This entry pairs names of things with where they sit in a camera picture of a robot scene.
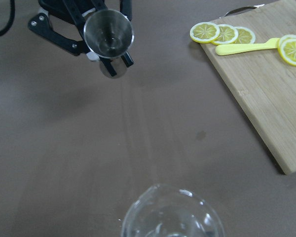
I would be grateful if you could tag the lemon slice end of row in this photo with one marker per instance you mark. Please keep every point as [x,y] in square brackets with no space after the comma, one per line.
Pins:
[204,32]

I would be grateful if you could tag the yellow plastic knife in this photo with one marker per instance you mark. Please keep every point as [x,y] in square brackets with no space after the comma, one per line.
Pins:
[229,49]

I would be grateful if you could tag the small clear glass measuring cup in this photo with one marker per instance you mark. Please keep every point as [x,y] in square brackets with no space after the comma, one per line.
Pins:
[166,211]

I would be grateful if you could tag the lemon slice near knife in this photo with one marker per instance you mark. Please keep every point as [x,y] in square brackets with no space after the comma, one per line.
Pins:
[245,36]

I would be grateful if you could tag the lemon slice under pair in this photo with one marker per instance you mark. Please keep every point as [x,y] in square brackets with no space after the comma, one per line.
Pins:
[286,37]

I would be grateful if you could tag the bamboo cutting board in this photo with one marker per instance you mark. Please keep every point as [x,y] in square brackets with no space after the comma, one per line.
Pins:
[262,83]

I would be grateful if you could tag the lemon slice middle of row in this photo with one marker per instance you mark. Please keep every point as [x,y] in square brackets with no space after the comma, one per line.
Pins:
[228,34]

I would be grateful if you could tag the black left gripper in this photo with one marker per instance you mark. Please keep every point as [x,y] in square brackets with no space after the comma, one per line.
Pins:
[61,22]

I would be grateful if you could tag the lemon slice top of pair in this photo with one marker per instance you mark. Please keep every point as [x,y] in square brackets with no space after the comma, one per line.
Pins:
[287,50]

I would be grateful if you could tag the steel double jigger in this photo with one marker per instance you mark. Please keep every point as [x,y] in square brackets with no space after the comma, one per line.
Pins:
[108,33]

